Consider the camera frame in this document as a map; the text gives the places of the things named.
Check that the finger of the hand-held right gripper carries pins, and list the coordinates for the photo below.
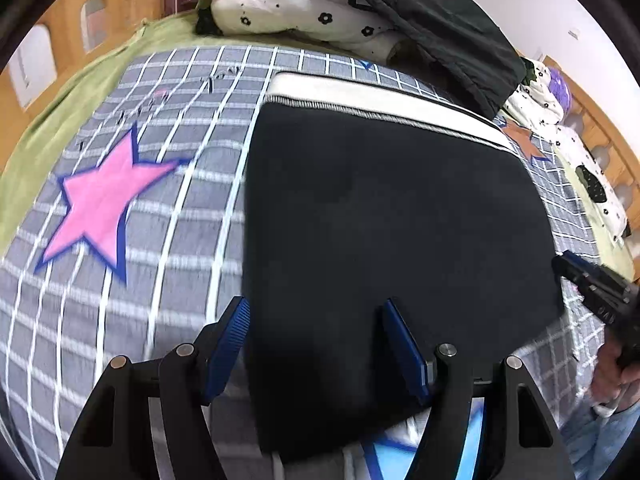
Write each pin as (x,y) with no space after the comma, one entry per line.
(587,270)

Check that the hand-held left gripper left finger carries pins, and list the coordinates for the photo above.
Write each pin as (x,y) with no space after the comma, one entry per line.
(230,342)

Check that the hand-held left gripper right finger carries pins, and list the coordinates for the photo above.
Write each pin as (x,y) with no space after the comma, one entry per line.
(406,355)

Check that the black pants with white stripe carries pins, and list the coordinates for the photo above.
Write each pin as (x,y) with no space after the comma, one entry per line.
(390,220)

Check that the person's right hand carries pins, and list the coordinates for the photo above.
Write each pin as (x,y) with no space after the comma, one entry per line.
(606,380)

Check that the checked blanket with stars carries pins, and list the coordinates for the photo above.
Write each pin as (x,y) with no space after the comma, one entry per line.
(150,285)

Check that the person's blue jeans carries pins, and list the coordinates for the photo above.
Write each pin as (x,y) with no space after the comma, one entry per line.
(600,445)

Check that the purple plush pillow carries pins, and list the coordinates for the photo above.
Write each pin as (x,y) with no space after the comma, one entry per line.
(560,87)

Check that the black jacket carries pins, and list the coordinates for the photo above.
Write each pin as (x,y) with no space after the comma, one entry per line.
(440,25)

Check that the white flower-print quilt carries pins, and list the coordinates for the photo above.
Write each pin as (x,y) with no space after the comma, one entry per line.
(300,10)

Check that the wooden bed frame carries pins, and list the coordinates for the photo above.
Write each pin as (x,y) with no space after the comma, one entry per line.
(65,30)

